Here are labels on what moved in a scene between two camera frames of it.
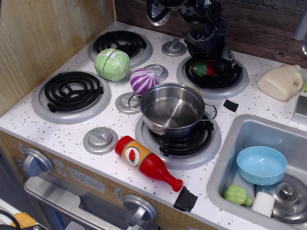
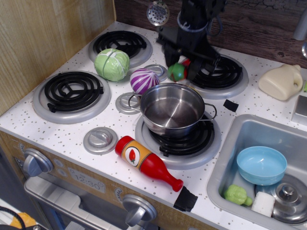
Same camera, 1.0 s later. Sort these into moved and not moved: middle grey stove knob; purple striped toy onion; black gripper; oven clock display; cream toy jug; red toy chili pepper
Moved: red toy chili pepper; black gripper
Not moved: purple striped toy onion; cream toy jug; middle grey stove knob; oven clock display
